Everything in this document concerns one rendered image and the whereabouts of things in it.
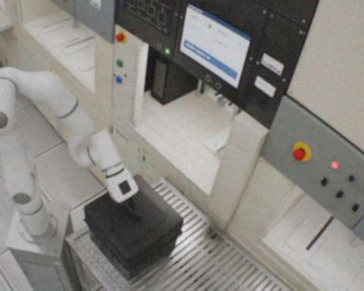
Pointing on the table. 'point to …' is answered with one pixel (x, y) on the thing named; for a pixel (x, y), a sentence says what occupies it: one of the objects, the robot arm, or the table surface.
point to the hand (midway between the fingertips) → (132, 208)
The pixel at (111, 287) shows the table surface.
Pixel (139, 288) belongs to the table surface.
